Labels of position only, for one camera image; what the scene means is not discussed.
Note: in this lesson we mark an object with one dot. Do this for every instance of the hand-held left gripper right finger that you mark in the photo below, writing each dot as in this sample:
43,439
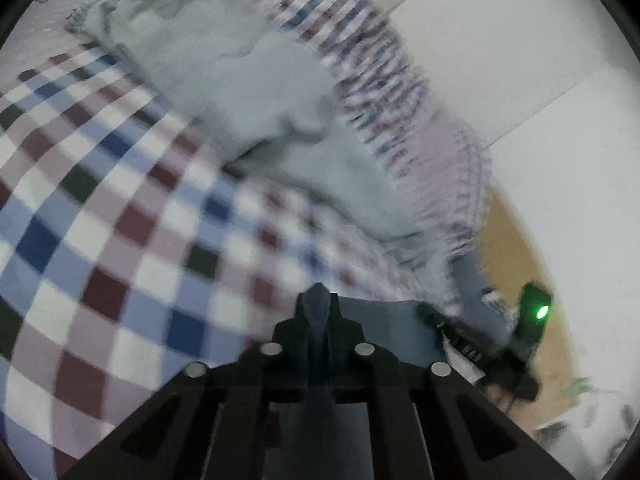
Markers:
347,340

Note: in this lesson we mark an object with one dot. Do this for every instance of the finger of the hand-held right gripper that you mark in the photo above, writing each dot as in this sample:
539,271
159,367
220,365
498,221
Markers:
435,317

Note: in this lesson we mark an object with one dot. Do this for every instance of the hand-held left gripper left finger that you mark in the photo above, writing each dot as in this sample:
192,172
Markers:
290,340

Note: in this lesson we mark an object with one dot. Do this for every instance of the dark teal t-shirt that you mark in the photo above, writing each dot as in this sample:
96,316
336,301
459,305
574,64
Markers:
317,330

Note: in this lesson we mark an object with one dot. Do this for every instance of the blue-grey cartoon pillow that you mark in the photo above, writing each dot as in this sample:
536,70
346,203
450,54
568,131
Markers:
470,280

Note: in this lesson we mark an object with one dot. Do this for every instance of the wooden headboard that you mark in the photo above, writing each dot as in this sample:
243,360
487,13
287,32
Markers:
520,250

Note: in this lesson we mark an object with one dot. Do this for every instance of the checkered bed sheet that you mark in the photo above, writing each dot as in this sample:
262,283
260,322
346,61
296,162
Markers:
125,240

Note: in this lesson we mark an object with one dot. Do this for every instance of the checkered quilt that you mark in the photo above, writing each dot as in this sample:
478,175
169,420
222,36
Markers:
400,90

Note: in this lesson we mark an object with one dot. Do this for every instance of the light grey pants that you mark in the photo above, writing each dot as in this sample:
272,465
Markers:
240,75

